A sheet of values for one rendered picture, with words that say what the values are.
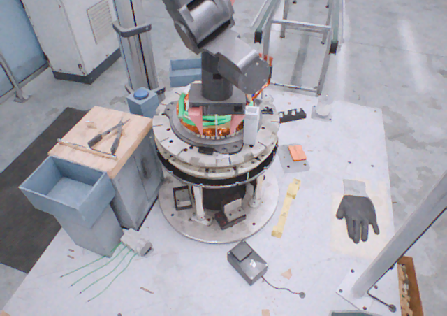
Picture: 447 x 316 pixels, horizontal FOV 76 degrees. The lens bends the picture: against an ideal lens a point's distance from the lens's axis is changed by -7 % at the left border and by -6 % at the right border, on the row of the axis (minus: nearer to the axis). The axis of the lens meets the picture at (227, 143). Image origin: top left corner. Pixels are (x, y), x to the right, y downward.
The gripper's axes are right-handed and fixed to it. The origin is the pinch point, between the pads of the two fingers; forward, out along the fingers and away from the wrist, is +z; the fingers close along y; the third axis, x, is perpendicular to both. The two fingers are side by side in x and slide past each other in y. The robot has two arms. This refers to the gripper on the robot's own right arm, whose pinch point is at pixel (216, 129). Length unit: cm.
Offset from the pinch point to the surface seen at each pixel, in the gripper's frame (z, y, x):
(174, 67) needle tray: 13, -14, 48
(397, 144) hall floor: 109, 140, 112
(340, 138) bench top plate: 36, 49, 38
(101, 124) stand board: 11.4, -30.6, 15.0
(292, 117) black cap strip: 35, 31, 48
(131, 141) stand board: 11.2, -21.0, 8.4
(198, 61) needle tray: 11, -6, 49
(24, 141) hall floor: 120, -150, 124
